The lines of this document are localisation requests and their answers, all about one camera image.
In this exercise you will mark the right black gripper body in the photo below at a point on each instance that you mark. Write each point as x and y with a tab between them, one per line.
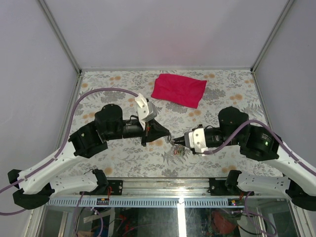
191	148

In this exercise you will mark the blue slotted cable duct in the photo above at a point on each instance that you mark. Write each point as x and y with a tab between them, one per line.
142	202

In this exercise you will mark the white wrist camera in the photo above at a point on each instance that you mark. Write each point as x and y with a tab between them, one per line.
201	148
146	110

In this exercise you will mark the left aluminium frame post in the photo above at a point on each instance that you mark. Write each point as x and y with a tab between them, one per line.
59	35

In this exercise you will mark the aluminium frame post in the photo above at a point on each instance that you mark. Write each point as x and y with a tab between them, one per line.
288	6
59	35

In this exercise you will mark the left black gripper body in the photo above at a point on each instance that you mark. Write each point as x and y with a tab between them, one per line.
143	137

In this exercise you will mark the folded red cloth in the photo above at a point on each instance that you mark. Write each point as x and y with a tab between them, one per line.
181	90

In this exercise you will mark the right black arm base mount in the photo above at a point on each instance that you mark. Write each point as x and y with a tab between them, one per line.
233	185

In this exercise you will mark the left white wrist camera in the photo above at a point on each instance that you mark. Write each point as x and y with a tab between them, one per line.
146	110

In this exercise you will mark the floral patterned table mat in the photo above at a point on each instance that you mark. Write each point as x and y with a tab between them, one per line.
128	158

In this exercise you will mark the right aluminium frame post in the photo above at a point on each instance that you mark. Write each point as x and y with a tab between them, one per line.
288	6

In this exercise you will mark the keyring with coloured tags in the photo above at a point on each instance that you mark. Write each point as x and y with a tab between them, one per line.
177	148

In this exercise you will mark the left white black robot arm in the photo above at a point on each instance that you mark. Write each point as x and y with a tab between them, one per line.
40	183

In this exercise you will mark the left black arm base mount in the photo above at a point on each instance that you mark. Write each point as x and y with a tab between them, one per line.
114	188

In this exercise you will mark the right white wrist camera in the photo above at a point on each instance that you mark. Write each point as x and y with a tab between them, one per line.
201	148

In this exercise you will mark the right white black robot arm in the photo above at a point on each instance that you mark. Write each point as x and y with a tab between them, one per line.
257	142

